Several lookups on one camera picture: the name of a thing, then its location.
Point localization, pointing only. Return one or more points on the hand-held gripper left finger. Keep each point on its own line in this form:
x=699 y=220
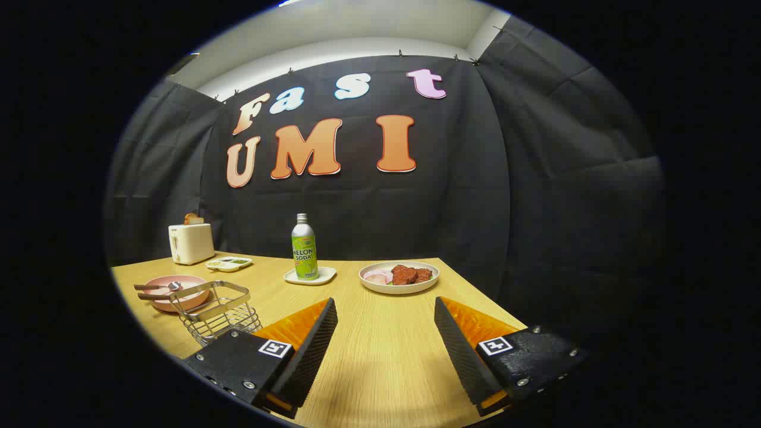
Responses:
x=309 y=351

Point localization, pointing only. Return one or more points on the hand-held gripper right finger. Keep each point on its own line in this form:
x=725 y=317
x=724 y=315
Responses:
x=461 y=351

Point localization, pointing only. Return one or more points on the small white square plate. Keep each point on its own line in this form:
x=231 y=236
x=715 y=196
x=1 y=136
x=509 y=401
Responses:
x=326 y=275

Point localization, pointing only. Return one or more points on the white oval food bowl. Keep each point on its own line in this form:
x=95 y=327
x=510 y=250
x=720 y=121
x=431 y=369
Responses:
x=398 y=288

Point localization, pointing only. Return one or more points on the red meat pieces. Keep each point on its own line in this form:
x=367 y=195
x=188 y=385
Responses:
x=407 y=274

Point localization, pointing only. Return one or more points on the green soda bottle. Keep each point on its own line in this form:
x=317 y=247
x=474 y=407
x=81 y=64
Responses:
x=304 y=249

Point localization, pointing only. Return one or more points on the pink sliced food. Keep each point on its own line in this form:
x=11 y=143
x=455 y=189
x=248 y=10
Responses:
x=378 y=276

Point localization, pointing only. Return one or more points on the white divided snack dish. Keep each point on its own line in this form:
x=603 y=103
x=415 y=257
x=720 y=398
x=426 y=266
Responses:
x=229 y=266

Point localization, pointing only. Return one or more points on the pink round plate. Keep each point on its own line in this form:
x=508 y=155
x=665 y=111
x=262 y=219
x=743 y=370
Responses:
x=190 y=300

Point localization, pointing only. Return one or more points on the cream white toaster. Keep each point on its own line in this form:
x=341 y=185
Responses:
x=193 y=244

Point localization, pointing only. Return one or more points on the brown toast slice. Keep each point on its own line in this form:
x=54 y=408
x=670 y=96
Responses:
x=191 y=219

